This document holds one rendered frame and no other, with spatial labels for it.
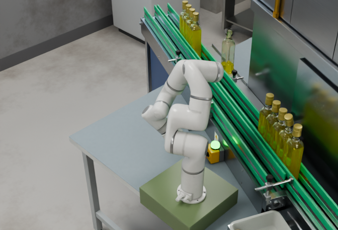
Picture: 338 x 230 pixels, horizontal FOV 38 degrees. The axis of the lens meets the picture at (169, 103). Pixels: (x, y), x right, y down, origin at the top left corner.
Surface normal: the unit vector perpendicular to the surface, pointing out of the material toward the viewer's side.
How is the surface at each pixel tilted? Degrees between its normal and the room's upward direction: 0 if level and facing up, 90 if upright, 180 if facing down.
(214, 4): 90
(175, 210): 2
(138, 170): 0
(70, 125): 0
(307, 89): 90
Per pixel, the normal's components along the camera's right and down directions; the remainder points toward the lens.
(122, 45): -0.01, -0.81
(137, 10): -0.72, 0.41
